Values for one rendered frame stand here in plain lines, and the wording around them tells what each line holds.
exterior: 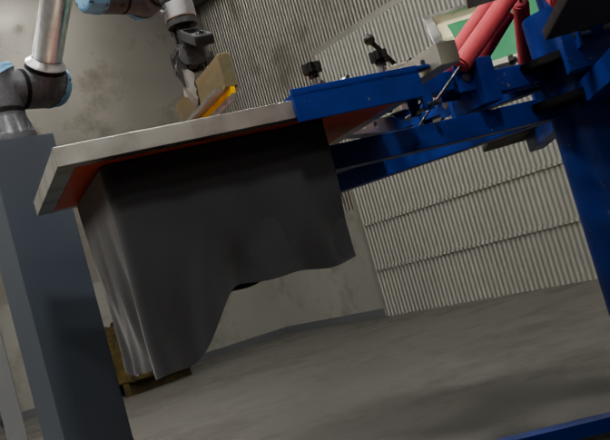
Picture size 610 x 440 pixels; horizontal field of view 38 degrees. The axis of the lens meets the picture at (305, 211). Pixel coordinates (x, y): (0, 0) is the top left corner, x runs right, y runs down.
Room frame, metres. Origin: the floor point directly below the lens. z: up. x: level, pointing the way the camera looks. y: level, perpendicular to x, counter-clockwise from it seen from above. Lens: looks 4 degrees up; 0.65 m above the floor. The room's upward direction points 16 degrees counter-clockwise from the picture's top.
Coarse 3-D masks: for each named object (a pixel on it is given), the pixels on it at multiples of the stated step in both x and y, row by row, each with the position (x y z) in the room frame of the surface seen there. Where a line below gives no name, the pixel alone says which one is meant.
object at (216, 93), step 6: (216, 90) 1.84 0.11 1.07; (210, 96) 1.88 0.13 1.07; (216, 96) 1.88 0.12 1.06; (204, 102) 1.93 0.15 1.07; (210, 102) 1.92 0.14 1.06; (198, 108) 1.98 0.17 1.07; (204, 108) 1.97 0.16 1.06; (192, 114) 2.03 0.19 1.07; (198, 114) 2.02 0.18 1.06; (186, 120) 2.09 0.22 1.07
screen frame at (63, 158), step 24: (192, 120) 1.69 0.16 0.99; (216, 120) 1.71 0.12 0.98; (240, 120) 1.73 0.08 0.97; (264, 120) 1.74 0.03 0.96; (288, 120) 1.77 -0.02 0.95; (72, 144) 1.60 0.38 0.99; (96, 144) 1.62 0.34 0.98; (120, 144) 1.63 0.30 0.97; (144, 144) 1.65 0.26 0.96; (168, 144) 1.67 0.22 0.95; (48, 168) 1.71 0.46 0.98; (72, 168) 1.64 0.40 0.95; (48, 192) 1.84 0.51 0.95
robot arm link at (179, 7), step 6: (174, 0) 1.99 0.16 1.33; (180, 0) 1.99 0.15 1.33; (186, 0) 2.00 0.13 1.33; (162, 6) 2.01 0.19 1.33; (168, 6) 2.00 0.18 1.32; (174, 6) 1.99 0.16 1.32; (180, 6) 1.99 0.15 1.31; (186, 6) 2.00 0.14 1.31; (192, 6) 2.02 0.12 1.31; (162, 12) 2.01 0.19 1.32; (168, 12) 2.00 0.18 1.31; (174, 12) 1.99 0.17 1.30; (180, 12) 1.99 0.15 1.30; (186, 12) 2.00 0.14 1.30; (192, 12) 2.01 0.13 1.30; (168, 18) 2.00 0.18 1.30; (174, 18) 2.00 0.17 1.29
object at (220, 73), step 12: (216, 60) 1.83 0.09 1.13; (228, 60) 1.83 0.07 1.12; (204, 72) 1.92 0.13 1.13; (216, 72) 1.85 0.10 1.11; (228, 72) 1.82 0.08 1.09; (204, 84) 1.94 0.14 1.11; (216, 84) 1.87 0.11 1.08; (228, 84) 1.82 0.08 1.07; (204, 96) 1.96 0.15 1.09; (180, 108) 2.16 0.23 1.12; (192, 108) 2.07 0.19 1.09; (180, 120) 2.19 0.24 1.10
